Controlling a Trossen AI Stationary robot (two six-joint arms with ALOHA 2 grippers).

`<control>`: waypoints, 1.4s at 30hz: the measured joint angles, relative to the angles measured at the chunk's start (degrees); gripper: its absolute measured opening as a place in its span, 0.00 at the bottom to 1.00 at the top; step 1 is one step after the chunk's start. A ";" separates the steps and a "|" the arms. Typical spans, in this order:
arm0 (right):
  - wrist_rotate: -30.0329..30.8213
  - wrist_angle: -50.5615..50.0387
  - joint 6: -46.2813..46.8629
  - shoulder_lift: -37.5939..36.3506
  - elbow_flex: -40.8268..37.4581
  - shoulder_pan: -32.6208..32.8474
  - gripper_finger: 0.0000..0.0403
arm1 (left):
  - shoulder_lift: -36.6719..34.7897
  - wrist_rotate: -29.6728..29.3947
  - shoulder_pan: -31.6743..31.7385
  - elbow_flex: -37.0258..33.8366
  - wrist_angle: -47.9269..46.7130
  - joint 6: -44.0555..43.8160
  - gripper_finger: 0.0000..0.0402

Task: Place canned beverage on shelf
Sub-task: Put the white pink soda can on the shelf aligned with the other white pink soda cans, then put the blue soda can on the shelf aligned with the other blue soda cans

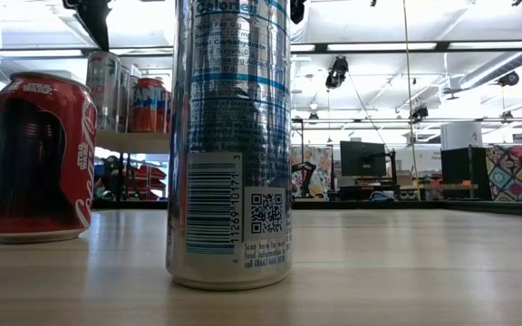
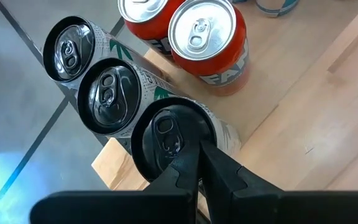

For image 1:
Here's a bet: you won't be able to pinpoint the Celsius Peach Vibe can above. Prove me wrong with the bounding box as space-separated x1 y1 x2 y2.
118 65 131 133

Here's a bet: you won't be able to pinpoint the silver Red Bull can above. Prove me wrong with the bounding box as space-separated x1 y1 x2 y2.
165 0 294 292

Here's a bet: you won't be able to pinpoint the wooden shelf with black legs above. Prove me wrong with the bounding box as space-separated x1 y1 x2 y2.
93 130 171 205

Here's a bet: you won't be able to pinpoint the black ceiling light track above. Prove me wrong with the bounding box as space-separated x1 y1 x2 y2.
0 39 522 60

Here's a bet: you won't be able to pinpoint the black hanging ceiling device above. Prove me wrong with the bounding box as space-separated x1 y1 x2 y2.
410 104 429 122
497 71 521 88
324 56 350 91

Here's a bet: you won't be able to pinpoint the colourful cartoon poster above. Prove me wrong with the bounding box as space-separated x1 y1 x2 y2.
291 144 334 200

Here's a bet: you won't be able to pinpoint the Star Wars Coca-Cola can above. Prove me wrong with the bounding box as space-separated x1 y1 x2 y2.
0 71 99 245

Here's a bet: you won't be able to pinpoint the black monitor on stand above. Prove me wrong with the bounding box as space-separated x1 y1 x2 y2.
340 140 398 182

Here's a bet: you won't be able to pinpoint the red stacked trays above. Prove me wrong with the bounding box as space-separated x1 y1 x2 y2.
127 165 168 201

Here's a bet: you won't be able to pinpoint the black rolling desk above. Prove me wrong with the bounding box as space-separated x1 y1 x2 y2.
333 180 401 201

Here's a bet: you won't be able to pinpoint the white cylindrical object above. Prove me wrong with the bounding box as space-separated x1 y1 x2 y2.
440 120 484 150

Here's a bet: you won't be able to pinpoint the black partition panel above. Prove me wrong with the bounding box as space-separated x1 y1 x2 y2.
440 147 492 200

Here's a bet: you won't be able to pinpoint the wooden workbench with red items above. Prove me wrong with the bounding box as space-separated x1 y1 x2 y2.
400 179 479 201

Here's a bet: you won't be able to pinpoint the colourful patchwork panel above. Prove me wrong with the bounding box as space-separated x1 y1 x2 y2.
485 143 522 204

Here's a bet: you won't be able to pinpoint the yellow cable with black plug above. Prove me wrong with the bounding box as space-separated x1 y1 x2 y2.
401 0 420 182

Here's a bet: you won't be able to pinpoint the silver ventilation duct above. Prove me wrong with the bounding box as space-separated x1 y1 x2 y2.
458 49 522 90

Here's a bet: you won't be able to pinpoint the black aluminium table frame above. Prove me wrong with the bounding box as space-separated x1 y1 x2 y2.
0 197 522 219

